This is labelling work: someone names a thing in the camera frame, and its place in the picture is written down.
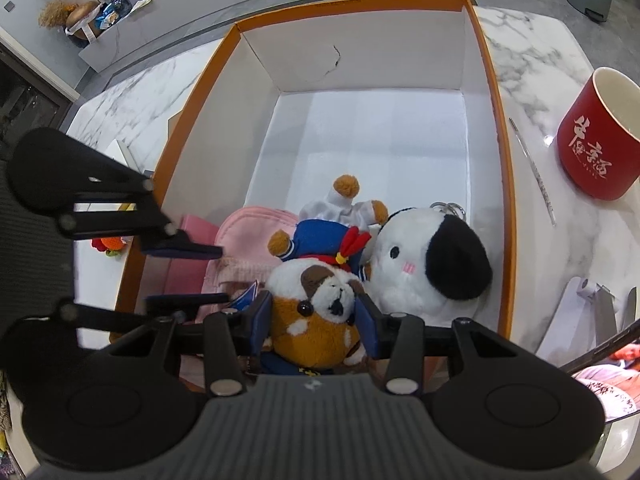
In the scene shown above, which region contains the red orange knitted toy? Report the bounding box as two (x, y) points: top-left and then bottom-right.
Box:
(91, 236), (129, 257)

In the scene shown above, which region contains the dried plant bunch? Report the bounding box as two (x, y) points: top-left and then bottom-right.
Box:
(39, 0), (73, 29)

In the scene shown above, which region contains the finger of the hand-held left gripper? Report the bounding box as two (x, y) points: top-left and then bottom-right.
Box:
(56, 292), (233, 348)
(56, 179), (224, 261)

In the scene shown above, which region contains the brown raccoon plush keychain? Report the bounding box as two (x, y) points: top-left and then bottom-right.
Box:
(263, 256), (368, 368)

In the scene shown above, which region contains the thin glass stick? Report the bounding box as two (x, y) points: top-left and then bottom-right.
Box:
(508, 117), (557, 227)

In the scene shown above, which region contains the sailor bear plush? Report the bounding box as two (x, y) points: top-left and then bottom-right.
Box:
(267, 175), (390, 281)

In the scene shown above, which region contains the orange cardboard shoe box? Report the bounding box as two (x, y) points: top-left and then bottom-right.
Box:
(114, 0), (517, 356)

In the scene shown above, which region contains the red mug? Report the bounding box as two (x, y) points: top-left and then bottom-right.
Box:
(556, 66), (640, 202)

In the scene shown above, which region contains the brown gourd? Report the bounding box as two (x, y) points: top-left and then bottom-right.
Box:
(66, 1), (101, 32)

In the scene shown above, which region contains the pink fabric pouch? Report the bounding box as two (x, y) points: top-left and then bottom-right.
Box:
(202, 205), (301, 321)

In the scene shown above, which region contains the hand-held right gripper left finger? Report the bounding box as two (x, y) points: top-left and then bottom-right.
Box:
(100, 290), (274, 395)

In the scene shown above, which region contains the metal key ring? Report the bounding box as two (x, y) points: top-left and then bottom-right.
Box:
(431, 201), (467, 221)

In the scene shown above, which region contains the white long box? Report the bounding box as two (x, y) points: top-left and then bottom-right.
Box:
(100, 138), (135, 172)

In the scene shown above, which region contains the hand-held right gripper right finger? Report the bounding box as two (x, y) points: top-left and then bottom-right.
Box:
(357, 291), (538, 395)

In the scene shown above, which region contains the smartphone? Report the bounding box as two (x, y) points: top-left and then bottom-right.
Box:
(562, 327), (640, 427)

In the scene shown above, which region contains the blue card tag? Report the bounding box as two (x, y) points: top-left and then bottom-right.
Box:
(227, 280), (261, 311)

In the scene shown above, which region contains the white phone stand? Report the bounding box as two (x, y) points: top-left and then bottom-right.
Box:
(537, 276), (640, 376)

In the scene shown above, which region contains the white striped popcorn plush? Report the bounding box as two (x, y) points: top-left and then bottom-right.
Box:
(362, 205), (493, 329)

